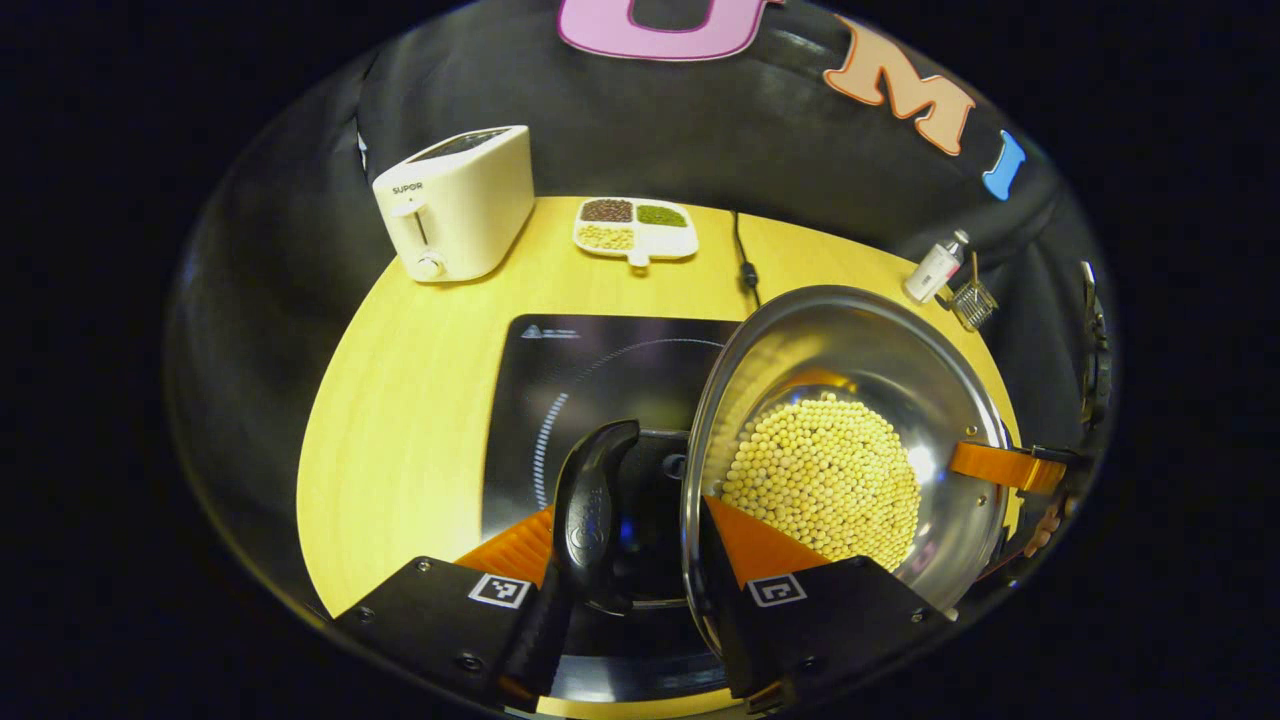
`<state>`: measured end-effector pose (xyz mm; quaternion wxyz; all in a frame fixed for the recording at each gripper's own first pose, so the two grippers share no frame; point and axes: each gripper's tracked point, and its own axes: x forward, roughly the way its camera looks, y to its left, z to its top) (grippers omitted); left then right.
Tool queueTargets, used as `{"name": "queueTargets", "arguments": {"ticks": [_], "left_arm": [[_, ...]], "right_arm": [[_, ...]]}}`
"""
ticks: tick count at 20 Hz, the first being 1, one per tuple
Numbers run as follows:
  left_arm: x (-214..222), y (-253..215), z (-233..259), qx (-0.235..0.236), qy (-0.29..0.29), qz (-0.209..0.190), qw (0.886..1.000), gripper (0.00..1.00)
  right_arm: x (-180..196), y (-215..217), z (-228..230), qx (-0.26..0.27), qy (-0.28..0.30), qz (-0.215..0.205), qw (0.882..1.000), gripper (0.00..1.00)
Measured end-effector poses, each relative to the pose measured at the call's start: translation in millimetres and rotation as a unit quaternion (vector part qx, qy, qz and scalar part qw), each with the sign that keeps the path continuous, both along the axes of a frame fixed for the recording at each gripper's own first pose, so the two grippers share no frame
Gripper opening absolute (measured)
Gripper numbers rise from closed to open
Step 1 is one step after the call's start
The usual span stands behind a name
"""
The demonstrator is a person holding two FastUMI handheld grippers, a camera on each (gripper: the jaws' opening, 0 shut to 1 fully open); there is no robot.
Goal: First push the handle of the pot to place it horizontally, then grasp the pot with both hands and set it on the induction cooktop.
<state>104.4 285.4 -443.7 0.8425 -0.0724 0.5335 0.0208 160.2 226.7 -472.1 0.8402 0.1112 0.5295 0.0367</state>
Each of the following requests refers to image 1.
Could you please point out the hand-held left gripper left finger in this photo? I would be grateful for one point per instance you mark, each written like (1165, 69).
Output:
(540, 645)

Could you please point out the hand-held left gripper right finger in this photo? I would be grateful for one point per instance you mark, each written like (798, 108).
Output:
(735, 630)

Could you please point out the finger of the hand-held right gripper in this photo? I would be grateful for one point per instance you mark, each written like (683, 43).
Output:
(1000, 466)

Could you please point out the stainless steel pot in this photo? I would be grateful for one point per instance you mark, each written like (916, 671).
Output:
(850, 340)

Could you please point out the black induction cooktop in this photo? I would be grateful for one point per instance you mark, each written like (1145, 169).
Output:
(570, 370)

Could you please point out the pile of soybeans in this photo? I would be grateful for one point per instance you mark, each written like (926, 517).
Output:
(825, 480)

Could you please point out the small white bottle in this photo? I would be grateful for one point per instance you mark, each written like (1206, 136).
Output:
(933, 270)

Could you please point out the white divided bean dish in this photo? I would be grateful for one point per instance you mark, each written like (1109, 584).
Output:
(635, 232)

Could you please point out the white toaster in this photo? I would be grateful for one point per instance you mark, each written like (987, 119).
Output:
(465, 205)

